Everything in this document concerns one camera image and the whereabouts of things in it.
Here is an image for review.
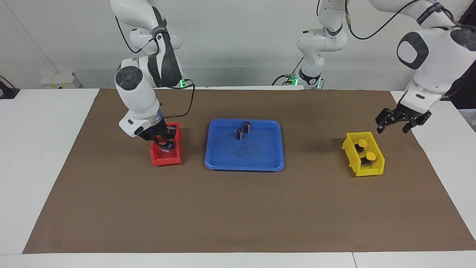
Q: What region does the blue plastic tray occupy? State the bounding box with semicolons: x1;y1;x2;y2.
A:
205;119;285;172

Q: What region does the red plastic bin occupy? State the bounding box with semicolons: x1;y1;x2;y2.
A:
150;122;182;166

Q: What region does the yellow plastic bin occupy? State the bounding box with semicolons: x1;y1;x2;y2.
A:
342;131;385;177

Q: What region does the black equipment stand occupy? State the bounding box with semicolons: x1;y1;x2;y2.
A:
443;7;476;109

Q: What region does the brown paper table mat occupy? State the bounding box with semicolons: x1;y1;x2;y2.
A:
22;88;476;254

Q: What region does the black table clamp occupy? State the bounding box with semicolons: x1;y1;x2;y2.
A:
0;76;20;99

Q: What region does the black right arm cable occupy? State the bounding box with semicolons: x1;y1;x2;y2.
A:
115;15;196;120

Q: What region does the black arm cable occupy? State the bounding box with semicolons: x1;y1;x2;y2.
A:
115;15;196;120
344;0;461;40

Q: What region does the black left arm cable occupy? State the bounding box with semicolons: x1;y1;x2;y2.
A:
344;0;461;40

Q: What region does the black left base cable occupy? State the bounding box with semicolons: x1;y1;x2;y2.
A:
271;56;305;86

